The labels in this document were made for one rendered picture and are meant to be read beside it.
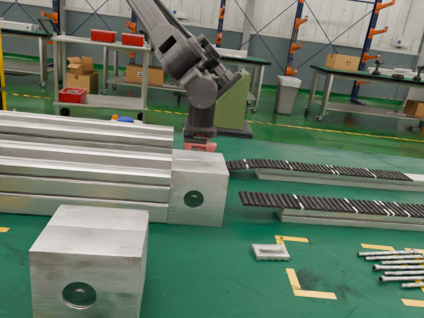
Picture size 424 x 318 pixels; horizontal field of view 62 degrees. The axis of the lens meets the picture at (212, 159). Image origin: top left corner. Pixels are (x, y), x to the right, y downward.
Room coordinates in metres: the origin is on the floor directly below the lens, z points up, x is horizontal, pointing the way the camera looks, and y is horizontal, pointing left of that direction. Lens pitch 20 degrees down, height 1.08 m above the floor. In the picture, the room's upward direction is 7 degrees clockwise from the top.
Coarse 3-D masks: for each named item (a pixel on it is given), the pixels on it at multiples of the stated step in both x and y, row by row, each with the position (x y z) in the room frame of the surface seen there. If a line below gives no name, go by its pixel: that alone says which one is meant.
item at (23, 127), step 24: (0, 120) 0.66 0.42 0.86; (24, 120) 0.71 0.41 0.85; (48, 120) 0.72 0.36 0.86; (72, 120) 0.73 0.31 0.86; (96, 120) 0.75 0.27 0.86; (72, 144) 0.66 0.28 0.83; (96, 144) 0.66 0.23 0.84; (120, 144) 0.68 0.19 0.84; (144, 144) 0.69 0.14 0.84; (168, 144) 0.68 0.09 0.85
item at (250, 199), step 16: (240, 192) 0.58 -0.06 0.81; (256, 192) 0.58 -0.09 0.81; (288, 208) 0.55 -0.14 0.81; (304, 208) 0.55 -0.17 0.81; (320, 208) 0.55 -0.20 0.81; (336, 208) 0.57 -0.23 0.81; (352, 208) 0.57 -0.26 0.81; (368, 208) 0.58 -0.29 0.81; (384, 208) 0.59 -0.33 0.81; (400, 208) 0.60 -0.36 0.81; (416, 208) 0.61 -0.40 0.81
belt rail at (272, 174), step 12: (264, 168) 0.74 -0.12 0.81; (288, 180) 0.75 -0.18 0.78; (300, 180) 0.75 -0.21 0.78; (312, 180) 0.75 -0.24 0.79; (324, 180) 0.76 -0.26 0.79; (336, 180) 0.76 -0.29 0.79; (348, 180) 0.77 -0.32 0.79; (360, 180) 0.78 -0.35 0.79; (372, 180) 0.77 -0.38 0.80; (384, 180) 0.78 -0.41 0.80; (396, 180) 0.78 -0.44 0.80; (420, 180) 0.79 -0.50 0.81
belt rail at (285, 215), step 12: (288, 216) 0.55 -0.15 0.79; (300, 216) 0.56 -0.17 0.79; (312, 216) 0.56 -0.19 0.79; (324, 216) 0.57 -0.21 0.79; (336, 216) 0.56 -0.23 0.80; (348, 216) 0.57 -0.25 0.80; (360, 216) 0.57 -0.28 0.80; (372, 216) 0.57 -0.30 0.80; (384, 216) 0.57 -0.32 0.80; (396, 216) 0.58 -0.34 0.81; (384, 228) 0.58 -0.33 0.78; (396, 228) 0.58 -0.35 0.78; (408, 228) 0.58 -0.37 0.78; (420, 228) 0.58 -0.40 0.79
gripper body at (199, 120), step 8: (192, 112) 0.71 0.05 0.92; (200, 112) 0.71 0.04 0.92; (208, 112) 0.71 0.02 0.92; (184, 120) 0.78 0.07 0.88; (192, 120) 0.71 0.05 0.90; (200, 120) 0.71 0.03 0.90; (208, 120) 0.71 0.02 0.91; (192, 128) 0.69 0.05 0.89; (200, 128) 0.70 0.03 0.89; (208, 128) 0.71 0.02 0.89; (208, 136) 0.69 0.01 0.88
